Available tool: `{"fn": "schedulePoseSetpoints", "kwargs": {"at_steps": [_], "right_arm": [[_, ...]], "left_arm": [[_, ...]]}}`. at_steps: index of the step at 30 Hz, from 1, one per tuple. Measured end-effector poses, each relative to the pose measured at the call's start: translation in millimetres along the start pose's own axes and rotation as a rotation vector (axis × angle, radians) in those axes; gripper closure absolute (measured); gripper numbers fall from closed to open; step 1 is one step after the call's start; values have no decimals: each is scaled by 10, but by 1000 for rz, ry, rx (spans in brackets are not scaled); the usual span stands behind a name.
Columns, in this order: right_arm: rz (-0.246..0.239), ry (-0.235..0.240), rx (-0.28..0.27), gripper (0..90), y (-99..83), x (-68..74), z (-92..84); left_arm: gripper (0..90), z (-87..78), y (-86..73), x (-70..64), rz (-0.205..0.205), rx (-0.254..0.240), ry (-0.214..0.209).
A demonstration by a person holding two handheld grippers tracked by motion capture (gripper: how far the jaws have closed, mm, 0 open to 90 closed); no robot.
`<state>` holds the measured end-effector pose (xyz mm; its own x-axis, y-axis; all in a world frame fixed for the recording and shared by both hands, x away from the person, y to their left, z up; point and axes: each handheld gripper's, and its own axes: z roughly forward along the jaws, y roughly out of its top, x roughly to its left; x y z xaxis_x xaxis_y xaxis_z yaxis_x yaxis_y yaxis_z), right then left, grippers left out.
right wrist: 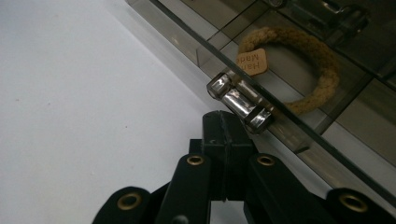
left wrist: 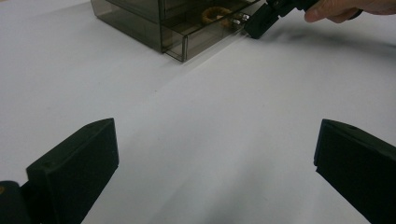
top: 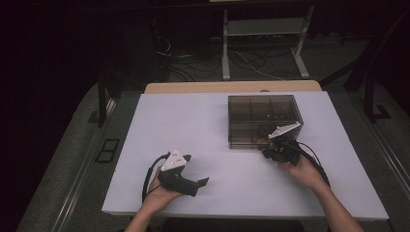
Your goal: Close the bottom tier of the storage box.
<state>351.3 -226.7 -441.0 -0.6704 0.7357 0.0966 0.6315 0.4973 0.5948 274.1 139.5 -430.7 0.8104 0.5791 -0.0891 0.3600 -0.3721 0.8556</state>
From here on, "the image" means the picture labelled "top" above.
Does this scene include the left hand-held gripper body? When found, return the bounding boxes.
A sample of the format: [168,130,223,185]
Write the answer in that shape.
[157,149,194,197]

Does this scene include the grey metal stand frame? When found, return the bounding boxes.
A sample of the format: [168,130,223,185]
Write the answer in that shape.
[221,5,311,81]

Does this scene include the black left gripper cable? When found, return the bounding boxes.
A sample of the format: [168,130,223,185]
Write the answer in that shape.
[141,152,171,205]

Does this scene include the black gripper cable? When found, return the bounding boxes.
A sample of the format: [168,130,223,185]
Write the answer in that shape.
[295,141,332,189]
[141,152,171,205]

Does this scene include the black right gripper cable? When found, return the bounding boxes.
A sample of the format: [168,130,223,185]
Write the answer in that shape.
[295,141,332,189]

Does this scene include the black floor frame plate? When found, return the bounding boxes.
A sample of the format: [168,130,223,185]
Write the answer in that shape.
[94,138,121,164]

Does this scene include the white floor cable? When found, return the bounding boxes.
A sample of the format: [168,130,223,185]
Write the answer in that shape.
[236,50,286,81]

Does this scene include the person's right hand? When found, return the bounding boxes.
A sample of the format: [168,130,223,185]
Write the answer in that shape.
[277,155,321,192]

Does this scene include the grey floor rail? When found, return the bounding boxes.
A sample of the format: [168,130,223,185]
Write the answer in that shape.
[49,127,112,232]
[362,117,410,197]

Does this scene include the person's left hand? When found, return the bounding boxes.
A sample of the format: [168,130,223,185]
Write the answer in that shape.
[142,170,185,215]

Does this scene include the black metal stand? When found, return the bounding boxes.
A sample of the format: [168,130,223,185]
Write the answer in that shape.
[87,74,123,128]
[320,9,410,123]

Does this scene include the smoked clear drawer cabinet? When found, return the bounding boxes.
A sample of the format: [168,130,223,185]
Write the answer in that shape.
[227,94,305,151]

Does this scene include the wooden table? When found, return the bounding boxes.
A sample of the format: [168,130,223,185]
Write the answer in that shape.
[143,79,323,95]

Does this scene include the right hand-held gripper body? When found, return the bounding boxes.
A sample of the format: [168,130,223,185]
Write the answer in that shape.
[268,121,303,167]

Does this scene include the person's lap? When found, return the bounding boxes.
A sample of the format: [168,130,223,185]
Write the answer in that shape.
[161,217,308,232]

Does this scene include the black floor cables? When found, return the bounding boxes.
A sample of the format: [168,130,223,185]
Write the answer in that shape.
[154,34,226,82]

